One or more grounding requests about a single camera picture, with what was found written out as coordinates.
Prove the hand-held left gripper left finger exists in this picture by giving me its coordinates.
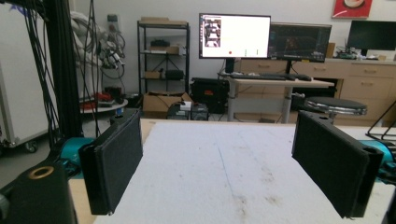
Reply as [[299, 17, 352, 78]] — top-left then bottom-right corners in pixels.
[[78, 108, 144, 217]]

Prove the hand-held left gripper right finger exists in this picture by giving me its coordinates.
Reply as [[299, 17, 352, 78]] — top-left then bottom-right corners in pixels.
[[291, 109, 384, 219]]

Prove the teal clamp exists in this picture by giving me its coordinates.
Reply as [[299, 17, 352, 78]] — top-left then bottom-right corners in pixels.
[[358, 139, 396, 185], [59, 136, 95, 175]]

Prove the round white table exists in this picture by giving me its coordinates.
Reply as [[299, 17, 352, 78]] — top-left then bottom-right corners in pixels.
[[79, 98, 129, 115]]

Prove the black round stool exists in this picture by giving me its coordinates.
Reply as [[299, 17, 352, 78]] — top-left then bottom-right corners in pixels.
[[304, 95, 368, 125]]

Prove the open cardboard box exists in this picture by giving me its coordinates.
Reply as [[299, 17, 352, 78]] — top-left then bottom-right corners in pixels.
[[142, 91, 194, 119]]

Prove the wooden drawer cabinet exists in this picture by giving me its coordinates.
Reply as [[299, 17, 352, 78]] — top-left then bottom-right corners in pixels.
[[237, 58, 396, 127]]

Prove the light wooden desk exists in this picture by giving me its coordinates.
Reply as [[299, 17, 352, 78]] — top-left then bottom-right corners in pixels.
[[218, 73, 335, 123]]

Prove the black electronic box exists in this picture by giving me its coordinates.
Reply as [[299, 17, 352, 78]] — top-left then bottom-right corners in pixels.
[[190, 103, 209, 121]]

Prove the white foam mat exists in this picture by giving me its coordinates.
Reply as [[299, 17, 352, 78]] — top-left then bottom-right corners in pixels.
[[92, 121, 396, 224]]

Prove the black metal stand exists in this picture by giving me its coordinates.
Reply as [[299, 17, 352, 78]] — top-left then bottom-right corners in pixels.
[[43, 0, 84, 147]]

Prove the black keyboard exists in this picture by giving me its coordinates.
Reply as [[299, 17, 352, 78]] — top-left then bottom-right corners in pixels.
[[229, 72, 288, 82]]

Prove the black metal shelf rack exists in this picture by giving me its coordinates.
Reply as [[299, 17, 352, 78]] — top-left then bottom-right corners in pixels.
[[136, 20, 191, 95]]

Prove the black equipment case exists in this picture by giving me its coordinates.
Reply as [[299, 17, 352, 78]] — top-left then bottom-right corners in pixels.
[[190, 77, 231, 115]]

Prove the white wheeled cabinet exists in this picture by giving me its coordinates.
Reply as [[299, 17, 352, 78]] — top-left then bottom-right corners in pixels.
[[0, 3, 59, 153]]

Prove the dark computer monitor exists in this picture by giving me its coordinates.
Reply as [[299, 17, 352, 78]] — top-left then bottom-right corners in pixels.
[[268, 21, 332, 63]]

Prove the black computer monitor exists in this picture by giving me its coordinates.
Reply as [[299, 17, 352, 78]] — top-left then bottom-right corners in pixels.
[[346, 20, 396, 52]]

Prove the bright computer monitor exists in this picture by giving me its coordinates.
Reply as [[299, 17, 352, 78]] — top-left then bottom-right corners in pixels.
[[198, 12, 272, 60]]

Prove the black wire rack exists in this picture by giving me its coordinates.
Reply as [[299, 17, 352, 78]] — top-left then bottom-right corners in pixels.
[[365, 99, 396, 142]]

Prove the white robot with cables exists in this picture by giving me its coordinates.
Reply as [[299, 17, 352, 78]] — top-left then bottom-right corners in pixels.
[[70, 10, 127, 101]]

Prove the red wall picture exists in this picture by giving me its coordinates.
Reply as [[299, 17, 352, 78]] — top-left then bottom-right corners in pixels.
[[332, 0, 374, 20]]

